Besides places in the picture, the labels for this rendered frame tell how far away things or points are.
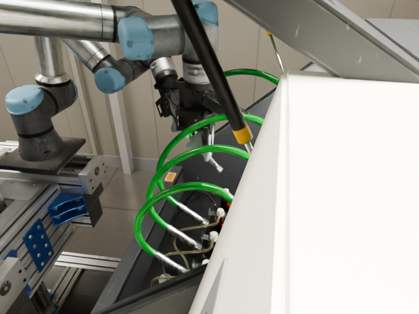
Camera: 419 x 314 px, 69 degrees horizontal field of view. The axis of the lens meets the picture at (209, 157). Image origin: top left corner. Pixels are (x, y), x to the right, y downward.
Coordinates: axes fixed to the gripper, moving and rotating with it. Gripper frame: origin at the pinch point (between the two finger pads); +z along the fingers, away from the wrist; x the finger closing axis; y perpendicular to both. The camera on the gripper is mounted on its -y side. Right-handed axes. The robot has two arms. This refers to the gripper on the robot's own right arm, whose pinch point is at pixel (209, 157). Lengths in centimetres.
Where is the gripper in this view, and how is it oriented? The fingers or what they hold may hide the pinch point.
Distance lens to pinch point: 77.5
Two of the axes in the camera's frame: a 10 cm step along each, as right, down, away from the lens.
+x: -2.1, 5.3, -8.2
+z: 0.0, 8.4, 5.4
